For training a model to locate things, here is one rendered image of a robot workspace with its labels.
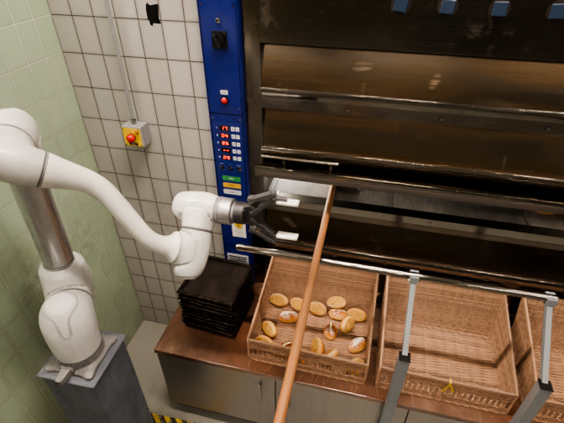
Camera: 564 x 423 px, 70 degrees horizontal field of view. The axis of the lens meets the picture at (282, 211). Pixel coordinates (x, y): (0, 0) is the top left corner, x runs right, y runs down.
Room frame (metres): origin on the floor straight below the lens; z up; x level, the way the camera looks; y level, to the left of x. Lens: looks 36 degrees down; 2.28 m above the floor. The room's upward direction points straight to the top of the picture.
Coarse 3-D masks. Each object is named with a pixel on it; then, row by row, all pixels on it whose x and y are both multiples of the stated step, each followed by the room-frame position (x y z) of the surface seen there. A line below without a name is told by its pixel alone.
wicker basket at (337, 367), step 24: (288, 264) 1.56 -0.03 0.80; (264, 288) 1.40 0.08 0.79; (288, 288) 1.52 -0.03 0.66; (336, 288) 1.47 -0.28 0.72; (360, 288) 1.45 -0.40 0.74; (264, 312) 1.39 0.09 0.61; (288, 336) 1.27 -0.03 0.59; (312, 336) 1.27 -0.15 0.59; (360, 336) 1.27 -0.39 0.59; (264, 360) 1.13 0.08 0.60; (312, 360) 1.07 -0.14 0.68; (336, 360) 1.04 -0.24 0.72
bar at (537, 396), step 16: (288, 256) 1.22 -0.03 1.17; (304, 256) 1.21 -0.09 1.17; (384, 272) 1.13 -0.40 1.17; (400, 272) 1.12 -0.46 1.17; (416, 272) 1.13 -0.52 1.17; (480, 288) 1.05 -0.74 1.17; (496, 288) 1.04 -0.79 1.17; (512, 288) 1.04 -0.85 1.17; (544, 304) 1.01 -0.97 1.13; (544, 320) 0.96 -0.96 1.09; (544, 336) 0.92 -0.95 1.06; (400, 352) 0.92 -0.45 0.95; (544, 352) 0.87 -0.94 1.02; (400, 368) 0.89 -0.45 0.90; (544, 368) 0.83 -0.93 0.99; (400, 384) 0.88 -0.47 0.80; (544, 384) 0.79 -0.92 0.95; (528, 400) 0.80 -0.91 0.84; (544, 400) 0.77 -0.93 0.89; (384, 416) 0.89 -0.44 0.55; (528, 416) 0.77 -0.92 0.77
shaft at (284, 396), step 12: (324, 216) 1.44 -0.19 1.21; (324, 228) 1.35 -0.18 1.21; (312, 264) 1.13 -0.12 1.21; (312, 276) 1.07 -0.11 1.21; (312, 288) 1.02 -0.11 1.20; (300, 312) 0.90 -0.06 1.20; (300, 324) 0.85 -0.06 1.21; (300, 336) 0.81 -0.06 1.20; (288, 360) 0.73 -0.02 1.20; (288, 372) 0.68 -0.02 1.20; (288, 384) 0.64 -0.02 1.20; (288, 396) 0.61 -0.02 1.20; (276, 420) 0.54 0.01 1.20
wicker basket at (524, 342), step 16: (528, 304) 1.29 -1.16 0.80; (560, 304) 1.27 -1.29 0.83; (528, 320) 1.18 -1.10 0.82; (560, 320) 1.24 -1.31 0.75; (512, 336) 1.23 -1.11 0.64; (528, 336) 1.12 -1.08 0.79; (560, 336) 1.21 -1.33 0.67; (528, 352) 1.07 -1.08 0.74; (560, 352) 1.17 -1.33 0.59; (528, 368) 1.01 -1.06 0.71; (560, 368) 1.09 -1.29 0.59; (528, 384) 0.96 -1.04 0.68; (560, 384) 1.01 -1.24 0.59; (560, 400) 0.94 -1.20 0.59; (544, 416) 0.85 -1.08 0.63; (560, 416) 0.87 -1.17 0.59
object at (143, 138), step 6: (126, 126) 1.71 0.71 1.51; (132, 126) 1.71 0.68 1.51; (138, 126) 1.71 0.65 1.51; (144, 126) 1.73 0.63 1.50; (126, 132) 1.71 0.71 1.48; (132, 132) 1.70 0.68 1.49; (138, 132) 1.69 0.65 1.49; (144, 132) 1.72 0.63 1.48; (138, 138) 1.70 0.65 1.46; (144, 138) 1.71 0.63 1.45; (150, 138) 1.75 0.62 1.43; (126, 144) 1.71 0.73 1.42; (132, 144) 1.70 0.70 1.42; (138, 144) 1.70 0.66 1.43; (144, 144) 1.70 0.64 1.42
